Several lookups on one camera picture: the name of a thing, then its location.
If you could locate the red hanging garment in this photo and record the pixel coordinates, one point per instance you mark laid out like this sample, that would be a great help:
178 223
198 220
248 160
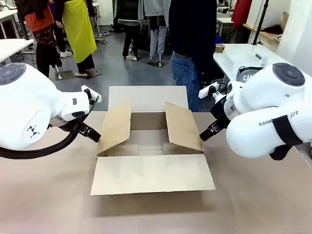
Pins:
240 12

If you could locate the person in orange top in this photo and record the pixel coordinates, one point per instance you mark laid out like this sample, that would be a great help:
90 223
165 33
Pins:
44 36

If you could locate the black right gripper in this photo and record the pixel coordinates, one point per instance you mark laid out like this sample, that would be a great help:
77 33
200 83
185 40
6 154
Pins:
220 111

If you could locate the person in dark shirt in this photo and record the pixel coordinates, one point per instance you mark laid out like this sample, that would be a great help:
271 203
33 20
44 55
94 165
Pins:
190 31

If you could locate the dark floor stand plate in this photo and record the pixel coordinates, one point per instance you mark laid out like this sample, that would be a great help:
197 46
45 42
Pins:
91 74
157 63
64 75

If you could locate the brown tape roll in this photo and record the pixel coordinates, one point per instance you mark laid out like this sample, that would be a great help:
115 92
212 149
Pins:
219 48

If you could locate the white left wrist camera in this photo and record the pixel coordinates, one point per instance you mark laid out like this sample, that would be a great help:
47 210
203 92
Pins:
93 92

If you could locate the white table with grey legs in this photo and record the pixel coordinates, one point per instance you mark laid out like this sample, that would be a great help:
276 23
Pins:
12 47

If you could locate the brown cardboard box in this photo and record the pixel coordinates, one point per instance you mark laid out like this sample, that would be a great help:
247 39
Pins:
151 173

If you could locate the large white work table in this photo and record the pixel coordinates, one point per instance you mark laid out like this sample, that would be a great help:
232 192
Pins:
236 58

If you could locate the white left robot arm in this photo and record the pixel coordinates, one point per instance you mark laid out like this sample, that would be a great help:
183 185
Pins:
26 102

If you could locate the white device box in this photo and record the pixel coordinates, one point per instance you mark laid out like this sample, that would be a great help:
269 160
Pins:
261 58

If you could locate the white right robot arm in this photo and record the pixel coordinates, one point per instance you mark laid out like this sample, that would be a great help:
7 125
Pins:
263 97

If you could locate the figure in black trousers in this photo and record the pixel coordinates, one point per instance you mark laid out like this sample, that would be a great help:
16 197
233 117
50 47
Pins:
129 36

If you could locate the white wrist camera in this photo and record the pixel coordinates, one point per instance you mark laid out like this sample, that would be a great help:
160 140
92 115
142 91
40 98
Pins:
93 92
206 91

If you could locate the person in yellow apron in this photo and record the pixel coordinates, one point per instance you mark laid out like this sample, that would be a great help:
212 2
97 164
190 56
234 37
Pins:
79 31

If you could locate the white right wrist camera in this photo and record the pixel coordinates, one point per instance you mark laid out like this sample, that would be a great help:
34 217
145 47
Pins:
206 91

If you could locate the wooden shelf board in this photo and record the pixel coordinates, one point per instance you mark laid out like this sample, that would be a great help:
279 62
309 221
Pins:
263 31

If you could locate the white desk with dark frame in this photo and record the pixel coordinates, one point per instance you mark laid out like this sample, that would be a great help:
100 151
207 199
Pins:
7 17

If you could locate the black round lettered object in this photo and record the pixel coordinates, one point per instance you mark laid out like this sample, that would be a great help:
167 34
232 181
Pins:
246 76

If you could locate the black tripod pole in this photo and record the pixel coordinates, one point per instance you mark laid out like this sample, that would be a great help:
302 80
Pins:
261 22

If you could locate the figure in grey trousers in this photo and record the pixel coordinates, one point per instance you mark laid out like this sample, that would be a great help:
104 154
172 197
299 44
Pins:
156 36

